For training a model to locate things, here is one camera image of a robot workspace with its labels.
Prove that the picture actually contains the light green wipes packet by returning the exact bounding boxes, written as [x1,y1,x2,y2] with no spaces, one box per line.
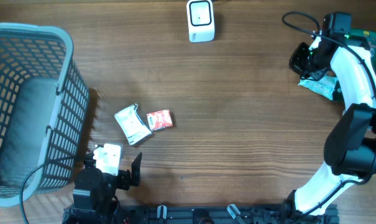
[298,75,338,101]

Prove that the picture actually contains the white foil pouch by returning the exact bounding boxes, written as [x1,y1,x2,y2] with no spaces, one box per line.
[114,103,152,146]

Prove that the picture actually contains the orange snack packet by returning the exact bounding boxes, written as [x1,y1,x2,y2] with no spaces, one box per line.
[147,110,173,131]

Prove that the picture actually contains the green glove package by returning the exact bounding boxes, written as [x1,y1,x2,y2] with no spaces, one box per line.
[332,29,376,103]

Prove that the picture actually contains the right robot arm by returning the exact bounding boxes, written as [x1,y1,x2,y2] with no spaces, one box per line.
[280,12,376,221]

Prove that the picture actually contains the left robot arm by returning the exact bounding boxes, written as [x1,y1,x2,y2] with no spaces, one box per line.
[62,152,142,224]

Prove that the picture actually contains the white barcode scanner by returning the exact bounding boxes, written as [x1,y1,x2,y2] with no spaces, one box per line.
[186,0,215,43]

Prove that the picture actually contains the grey plastic mesh basket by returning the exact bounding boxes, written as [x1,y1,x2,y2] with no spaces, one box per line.
[0,23,89,207]

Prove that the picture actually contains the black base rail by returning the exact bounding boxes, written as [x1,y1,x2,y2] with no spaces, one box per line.
[62,203,340,224]

